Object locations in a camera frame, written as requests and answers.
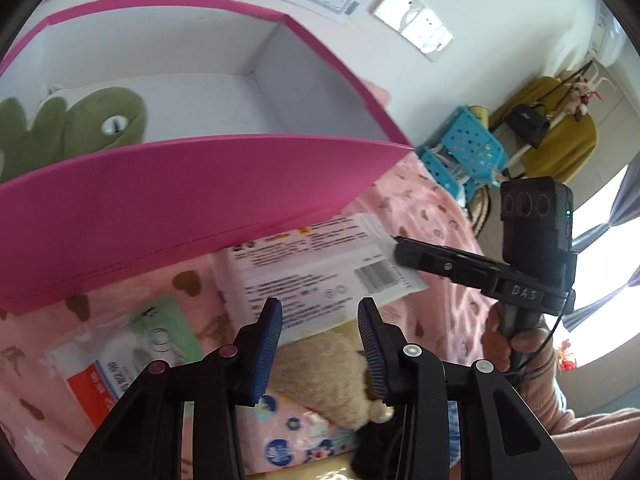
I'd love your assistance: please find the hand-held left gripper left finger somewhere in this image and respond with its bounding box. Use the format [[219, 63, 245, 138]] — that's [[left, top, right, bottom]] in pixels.
[[65, 297, 283, 480]]

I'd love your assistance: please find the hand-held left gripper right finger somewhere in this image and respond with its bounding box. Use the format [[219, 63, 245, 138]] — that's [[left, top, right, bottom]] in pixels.
[[350, 297, 576, 480]]

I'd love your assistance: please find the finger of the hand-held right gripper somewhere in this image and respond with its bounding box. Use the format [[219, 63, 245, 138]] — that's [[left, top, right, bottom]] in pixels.
[[393, 236, 501, 289]]

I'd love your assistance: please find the beige plush toy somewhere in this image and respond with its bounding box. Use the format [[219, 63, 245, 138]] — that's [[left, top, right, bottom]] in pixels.
[[272, 332, 396, 431]]

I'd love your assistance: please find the large white wipes packet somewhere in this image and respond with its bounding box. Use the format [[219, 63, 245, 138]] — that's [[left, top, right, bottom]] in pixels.
[[212, 212, 431, 348]]

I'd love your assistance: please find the white packet red label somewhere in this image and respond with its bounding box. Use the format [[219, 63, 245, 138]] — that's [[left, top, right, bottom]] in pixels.
[[50, 294, 203, 431]]

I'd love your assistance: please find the pink cardboard box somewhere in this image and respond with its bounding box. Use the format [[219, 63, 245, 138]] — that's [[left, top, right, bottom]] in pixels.
[[0, 0, 416, 316]]

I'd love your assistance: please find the person's right forearm pink sleeve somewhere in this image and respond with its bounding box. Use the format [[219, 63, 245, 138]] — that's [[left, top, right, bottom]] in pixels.
[[500, 345, 640, 480]]

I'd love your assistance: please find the person's right hand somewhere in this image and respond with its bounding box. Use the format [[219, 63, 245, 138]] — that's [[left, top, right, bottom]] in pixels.
[[481, 305, 556, 377]]

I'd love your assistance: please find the yellow garment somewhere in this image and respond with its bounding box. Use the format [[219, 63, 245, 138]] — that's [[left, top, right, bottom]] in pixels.
[[490, 76, 598, 186]]

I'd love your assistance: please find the grey curtain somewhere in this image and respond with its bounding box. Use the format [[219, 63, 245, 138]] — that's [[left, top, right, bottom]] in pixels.
[[565, 152, 640, 331]]

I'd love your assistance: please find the pink floral tissue packet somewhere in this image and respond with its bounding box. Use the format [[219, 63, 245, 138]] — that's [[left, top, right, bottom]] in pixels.
[[237, 392, 361, 476]]

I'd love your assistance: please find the blue plastic basket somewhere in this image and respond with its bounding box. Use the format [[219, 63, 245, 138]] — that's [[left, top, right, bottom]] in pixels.
[[419, 105, 506, 206]]

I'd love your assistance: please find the black bag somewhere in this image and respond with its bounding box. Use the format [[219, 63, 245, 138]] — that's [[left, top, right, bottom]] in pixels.
[[502, 103, 551, 148]]

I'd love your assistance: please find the small hanging plush doll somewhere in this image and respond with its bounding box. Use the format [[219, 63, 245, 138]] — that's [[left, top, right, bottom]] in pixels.
[[565, 77, 595, 121]]

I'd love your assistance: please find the white air conditioner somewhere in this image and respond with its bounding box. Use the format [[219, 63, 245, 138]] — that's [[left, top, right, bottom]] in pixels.
[[585, 0, 632, 68]]

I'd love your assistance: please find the pink printed blanket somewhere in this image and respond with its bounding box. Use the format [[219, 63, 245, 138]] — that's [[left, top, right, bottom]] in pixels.
[[0, 82, 501, 480]]

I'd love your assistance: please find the green plush frog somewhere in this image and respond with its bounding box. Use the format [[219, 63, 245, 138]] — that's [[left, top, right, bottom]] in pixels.
[[0, 86, 148, 183]]

